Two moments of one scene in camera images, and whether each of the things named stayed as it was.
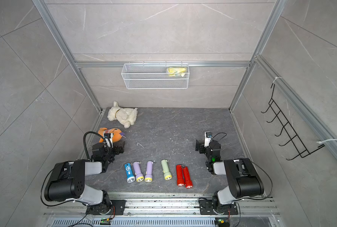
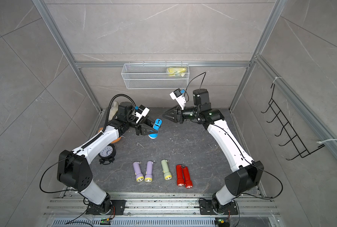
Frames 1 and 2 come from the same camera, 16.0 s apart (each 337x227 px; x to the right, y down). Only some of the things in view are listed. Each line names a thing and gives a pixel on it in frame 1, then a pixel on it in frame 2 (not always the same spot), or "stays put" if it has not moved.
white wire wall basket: [155, 76] stays put
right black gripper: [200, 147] to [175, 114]
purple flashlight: [148, 177] stays put
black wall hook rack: [286, 127] stays put
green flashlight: [167, 175] stays put
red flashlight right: [188, 182] stays put
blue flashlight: [130, 178] to [157, 124]
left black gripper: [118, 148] to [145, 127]
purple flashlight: [139, 176] stays put
